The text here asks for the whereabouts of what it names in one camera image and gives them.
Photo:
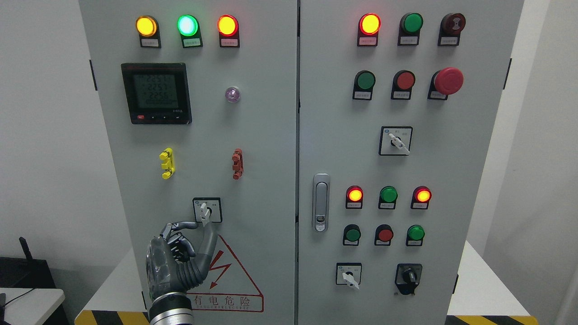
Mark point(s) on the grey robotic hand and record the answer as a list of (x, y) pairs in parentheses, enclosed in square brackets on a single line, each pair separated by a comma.
[(165, 274)]

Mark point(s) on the white rotary selector switch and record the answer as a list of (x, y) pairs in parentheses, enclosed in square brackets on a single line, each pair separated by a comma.
[(348, 274), (207, 209), (395, 141)]

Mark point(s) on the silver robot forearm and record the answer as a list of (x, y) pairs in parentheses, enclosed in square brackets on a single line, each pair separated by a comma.
[(173, 308)]

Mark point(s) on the green lit indicator light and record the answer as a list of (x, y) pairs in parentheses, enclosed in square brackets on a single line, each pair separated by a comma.
[(190, 32)]

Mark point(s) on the red high voltage warning sign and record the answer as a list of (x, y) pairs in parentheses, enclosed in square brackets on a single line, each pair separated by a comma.
[(228, 286)]

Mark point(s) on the yellow terminal clip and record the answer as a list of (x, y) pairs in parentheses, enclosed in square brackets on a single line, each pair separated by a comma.
[(167, 163)]

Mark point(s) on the red terminal clip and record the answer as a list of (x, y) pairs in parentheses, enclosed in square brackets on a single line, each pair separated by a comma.
[(238, 165)]

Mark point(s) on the black device with antenna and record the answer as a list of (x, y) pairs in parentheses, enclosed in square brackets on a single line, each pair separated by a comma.
[(25, 273)]

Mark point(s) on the small white side table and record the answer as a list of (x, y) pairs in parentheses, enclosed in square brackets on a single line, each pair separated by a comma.
[(34, 308)]

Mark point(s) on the black digital power meter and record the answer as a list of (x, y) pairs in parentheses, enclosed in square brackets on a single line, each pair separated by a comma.
[(157, 93)]

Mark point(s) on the green push button lower left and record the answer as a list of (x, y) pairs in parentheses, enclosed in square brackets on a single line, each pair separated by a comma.
[(351, 235)]

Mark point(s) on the green push button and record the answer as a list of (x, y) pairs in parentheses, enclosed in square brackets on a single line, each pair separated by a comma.
[(351, 235), (364, 82), (415, 235)]

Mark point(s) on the small clear lamp bulb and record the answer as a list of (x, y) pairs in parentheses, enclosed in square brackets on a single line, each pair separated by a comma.
[(232, 94)]

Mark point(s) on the red lit indicator lower left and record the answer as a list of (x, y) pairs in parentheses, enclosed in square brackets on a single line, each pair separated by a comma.
[(354, 197)]

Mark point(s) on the grey electrical control cabinet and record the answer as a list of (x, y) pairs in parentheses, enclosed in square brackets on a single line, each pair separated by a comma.
[(295, 70)]

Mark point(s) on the red push button lower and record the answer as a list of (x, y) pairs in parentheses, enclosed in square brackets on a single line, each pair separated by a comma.
[(383, 235)]

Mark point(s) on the red push button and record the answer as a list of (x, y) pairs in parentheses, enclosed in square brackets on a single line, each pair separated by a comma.
[(383, 235), (402, 85)]

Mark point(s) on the green indicator light lower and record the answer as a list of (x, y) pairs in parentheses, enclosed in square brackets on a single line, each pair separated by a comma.
[(387, 198)]

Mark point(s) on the yellow indicator light top left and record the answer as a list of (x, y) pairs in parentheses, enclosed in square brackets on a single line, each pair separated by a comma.
[(148, 31)]

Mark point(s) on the green push button lower right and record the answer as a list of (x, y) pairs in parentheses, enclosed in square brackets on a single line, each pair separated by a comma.
[(415, 235)]

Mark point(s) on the red lit indicator light left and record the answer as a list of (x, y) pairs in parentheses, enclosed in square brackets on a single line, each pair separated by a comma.
[(228, 28)]

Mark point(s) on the red lit indicator lower right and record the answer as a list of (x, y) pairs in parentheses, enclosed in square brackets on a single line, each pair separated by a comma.
[(420, 198)]

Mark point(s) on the green push button upper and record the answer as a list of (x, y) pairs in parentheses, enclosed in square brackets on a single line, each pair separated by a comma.
[(364, 82)]

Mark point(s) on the red push button upper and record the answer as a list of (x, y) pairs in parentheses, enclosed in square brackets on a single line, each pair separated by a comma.
[(402, 85)]

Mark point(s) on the red lit indicator top right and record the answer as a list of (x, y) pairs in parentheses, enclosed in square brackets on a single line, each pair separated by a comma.
[(368, 28)]

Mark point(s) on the white table with hazard stripe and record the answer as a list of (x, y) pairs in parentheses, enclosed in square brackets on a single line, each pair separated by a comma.
[(480, 297)]

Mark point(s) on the red emergency stop button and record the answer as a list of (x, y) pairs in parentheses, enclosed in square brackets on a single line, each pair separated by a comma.
[(445, 82)]

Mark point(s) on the green indicator light top right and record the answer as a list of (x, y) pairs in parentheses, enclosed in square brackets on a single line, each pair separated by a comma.
[(409, 29)]

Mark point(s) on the dark red buzzer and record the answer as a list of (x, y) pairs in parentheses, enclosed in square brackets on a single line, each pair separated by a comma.
[(451, 27)]

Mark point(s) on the silver cabinet door handle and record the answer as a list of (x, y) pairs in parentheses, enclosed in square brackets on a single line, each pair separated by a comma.
[(320, 201)]

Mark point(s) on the black rotary knob switch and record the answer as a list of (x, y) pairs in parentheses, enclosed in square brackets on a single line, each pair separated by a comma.
[(408, 276)]

